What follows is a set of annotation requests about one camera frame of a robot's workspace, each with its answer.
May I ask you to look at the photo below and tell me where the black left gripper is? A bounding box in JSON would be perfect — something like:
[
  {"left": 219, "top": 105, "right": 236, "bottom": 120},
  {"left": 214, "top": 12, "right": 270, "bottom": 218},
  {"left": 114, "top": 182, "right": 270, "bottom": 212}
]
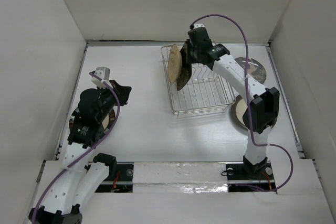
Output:
[{"left": 97, "top": 79, "right": 131, "bottom": 122}]

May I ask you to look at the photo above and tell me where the black square floral plate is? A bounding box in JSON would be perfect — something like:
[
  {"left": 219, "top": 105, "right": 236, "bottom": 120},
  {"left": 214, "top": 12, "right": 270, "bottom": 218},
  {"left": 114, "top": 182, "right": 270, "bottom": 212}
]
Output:
[{"left": 176, "top": 40, "right": 192, "bottom": 91}]

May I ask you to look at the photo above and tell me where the beige bird-painted plate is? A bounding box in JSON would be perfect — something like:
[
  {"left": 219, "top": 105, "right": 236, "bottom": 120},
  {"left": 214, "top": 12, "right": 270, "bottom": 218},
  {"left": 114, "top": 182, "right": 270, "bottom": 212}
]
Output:
[{"left": 167, "top": 44, "right": 182, "bottom": 83}]

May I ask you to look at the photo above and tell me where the grey deer-patterned plate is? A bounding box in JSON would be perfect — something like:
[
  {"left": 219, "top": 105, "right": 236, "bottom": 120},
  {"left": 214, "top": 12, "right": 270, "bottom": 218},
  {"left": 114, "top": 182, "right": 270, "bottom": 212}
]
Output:
[{"left": 235, "top": 57, "right": 267, "bottom": 84}]

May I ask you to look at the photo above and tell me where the bronze-rimmed cream plate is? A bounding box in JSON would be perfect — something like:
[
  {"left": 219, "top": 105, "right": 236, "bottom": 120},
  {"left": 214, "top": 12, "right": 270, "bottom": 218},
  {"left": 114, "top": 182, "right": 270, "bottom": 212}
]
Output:
[{"left": 230, "top": 95, "right": 248, "bottom": 132}]

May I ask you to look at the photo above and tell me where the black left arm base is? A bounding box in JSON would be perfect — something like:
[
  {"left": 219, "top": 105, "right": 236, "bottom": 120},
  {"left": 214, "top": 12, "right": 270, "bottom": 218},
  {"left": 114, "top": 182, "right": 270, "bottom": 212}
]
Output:
[{"left": 96, "top": 163, "right": 134, "bottom": 193}]

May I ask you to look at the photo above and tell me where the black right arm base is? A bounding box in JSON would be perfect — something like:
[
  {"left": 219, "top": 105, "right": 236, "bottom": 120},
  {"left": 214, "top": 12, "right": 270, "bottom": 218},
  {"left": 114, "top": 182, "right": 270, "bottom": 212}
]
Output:
[{"left": 221, "top": 163, "right": 276, "bottom": 193}]

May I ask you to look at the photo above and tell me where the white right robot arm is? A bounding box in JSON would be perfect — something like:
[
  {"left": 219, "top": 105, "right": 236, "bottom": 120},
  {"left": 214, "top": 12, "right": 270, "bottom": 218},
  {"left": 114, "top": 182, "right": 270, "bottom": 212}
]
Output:
[{"left": 187, "top": 26, "right": 280, "bottom": 178}]

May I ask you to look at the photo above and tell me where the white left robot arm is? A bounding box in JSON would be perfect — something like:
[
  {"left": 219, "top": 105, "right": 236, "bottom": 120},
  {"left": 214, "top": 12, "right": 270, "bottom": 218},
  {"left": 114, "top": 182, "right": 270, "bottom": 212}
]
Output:
[{"left": 28, "top": 80, "right": 132, "bottom": 223}]

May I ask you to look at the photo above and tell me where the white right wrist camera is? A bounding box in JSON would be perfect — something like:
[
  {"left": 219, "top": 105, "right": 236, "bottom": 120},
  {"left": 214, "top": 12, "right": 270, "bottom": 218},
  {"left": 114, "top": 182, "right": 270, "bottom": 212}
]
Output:
[{"left": 190, "top": 23, "right": 205, "bottom": 29}]

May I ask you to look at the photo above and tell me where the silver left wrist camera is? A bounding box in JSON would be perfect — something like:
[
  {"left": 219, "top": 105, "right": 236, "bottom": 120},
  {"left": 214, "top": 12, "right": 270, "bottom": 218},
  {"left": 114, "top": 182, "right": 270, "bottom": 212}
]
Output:
[{"left": 91, "top": 67, "right": 110, "bottom": 89}]

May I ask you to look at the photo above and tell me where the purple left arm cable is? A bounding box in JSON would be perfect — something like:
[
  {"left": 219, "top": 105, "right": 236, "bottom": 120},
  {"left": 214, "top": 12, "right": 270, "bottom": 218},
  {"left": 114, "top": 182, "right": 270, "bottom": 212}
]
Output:
[{"left": 31, "top": 71, "right": 121, "bottom": 221}]

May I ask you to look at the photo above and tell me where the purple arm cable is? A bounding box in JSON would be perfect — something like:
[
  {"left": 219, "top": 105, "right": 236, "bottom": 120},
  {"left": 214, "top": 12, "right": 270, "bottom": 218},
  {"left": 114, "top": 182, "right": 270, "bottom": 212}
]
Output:
[
  {"left": 191, "top": 14, "right": 294, "bottom": 192},
  {"left": 31, "top": 71, "right": 121, "bottom": 221}
]

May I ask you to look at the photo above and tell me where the metal wire dish rack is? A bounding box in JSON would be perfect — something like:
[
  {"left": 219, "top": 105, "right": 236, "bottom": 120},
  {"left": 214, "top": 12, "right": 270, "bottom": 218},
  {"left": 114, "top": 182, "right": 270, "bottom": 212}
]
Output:
[{"left": 161, "top": 45, "right": 235, "bottom": 118}]

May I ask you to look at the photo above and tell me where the foil-taped front rail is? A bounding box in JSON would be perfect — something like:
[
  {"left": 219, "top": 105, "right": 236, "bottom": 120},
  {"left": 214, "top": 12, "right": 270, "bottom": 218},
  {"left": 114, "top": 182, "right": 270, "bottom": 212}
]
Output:
[{"left": 132, "top": 162, "right": 228, "bottom": 194}]

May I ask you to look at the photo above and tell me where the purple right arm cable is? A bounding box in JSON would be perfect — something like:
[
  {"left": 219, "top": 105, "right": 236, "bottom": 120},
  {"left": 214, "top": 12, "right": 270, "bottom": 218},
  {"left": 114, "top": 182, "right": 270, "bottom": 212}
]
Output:
[{"left": 191, "top": 14, "right": 294, "bottom": 192}]

